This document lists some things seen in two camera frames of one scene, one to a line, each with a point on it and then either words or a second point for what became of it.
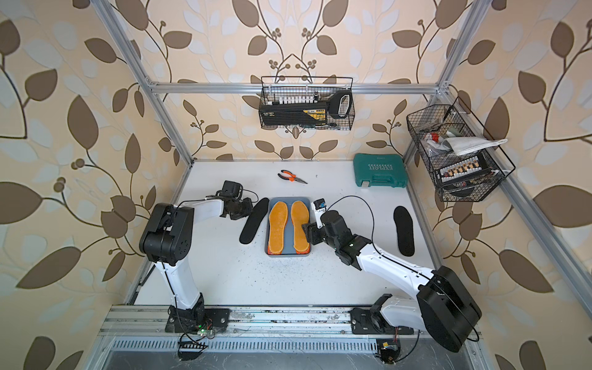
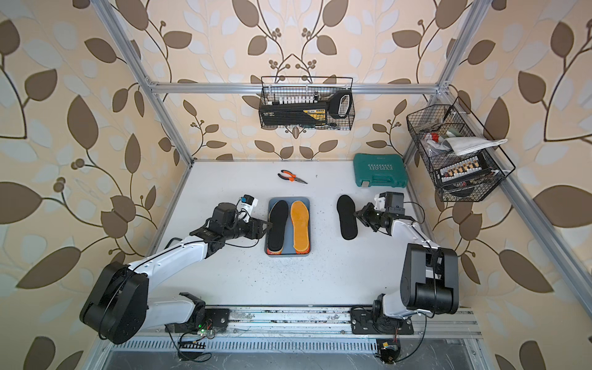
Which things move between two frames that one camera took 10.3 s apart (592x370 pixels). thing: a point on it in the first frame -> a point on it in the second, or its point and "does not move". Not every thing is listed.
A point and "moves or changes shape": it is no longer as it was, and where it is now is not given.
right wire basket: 464,160 does not move
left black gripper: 250,203 -> 255,227
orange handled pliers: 293,178 does not move
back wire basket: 307,102 does not move
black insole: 247,233 -> 277,216
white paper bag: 465,145 does not move
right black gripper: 312,232 -> 364,213
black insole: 405,234 moves or changes shape
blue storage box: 289,250 does not move
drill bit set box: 464,169 does not move
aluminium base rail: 151,324 does not move
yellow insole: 301,216 does not move
